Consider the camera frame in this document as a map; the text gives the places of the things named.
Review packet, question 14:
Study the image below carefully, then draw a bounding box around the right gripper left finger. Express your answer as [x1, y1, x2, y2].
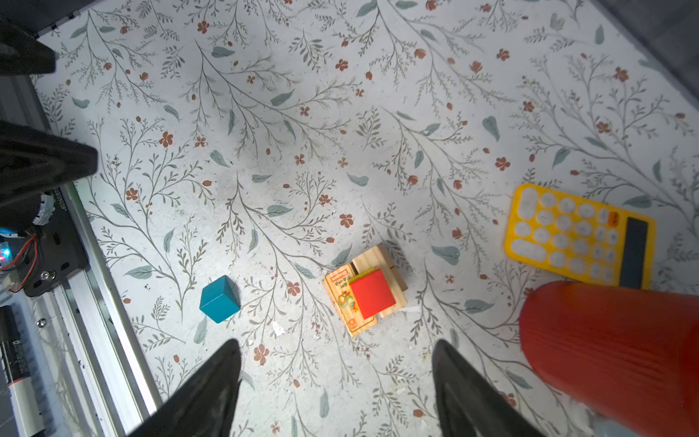
[131, 339, 241, 436]

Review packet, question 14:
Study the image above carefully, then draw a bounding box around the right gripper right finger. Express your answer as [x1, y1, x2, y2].
[431, 340, 542, 436]

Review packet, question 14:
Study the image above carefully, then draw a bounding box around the teal block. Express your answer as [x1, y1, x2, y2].
[200, 275, 240, 323]

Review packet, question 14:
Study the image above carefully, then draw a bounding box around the red cube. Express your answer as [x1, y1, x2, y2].
[349, 269, 396, 319]

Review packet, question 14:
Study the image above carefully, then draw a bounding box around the grooved light wood block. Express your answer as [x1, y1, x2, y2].
[352, 244, 408, 319]

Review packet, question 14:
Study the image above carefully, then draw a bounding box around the printed dragon wood block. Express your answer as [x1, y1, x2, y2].
[323, 264, 378, 338]

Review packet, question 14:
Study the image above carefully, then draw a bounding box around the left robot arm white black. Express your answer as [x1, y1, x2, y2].
[1, 19, 98, 238]

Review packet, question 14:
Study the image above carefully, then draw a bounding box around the red pencil cup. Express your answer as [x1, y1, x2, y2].
[519, 282, 698, 436]

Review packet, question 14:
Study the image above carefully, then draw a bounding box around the black marker pen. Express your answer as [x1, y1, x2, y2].
[1, 306, 46, 437]

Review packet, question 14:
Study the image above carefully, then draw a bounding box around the yellow calculator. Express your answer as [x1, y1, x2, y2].
[504, 184, 656, 290]

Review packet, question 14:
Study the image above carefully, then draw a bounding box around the aluminium rail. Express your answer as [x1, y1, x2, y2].
[0, 75, 165, 437]

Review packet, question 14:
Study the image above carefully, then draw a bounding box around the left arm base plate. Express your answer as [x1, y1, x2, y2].
[1, 189, 88, 298]

